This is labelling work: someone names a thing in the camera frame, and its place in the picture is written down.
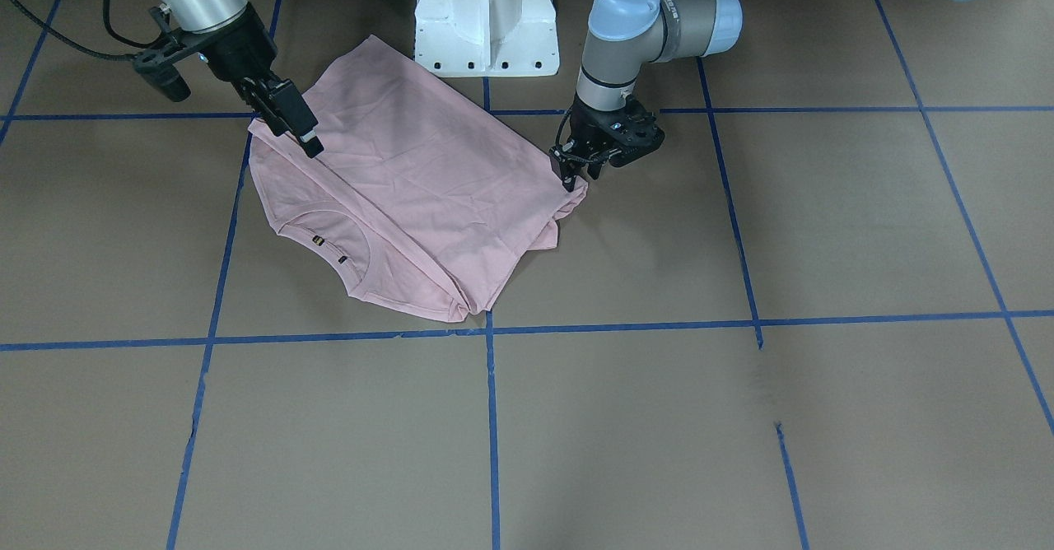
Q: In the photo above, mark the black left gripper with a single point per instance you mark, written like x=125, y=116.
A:
x=589, y=126

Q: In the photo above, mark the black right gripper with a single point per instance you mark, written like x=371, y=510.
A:
x=238, y=52

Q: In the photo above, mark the pink Snoopy t-shirt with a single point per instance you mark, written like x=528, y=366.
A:
x=420, y=201

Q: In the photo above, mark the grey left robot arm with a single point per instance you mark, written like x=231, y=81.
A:
x=625, y=35

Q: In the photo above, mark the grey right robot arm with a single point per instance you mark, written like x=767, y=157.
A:
x=191, y=15

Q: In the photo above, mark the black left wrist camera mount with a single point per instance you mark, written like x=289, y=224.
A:
x=633, y=133

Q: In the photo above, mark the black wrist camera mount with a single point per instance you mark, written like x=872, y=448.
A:
x=633, y=133
x=156, y=63

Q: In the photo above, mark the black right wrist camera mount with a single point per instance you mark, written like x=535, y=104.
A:
x=156, y=63

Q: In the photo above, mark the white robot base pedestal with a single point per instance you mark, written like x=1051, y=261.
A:
x=486, y=38

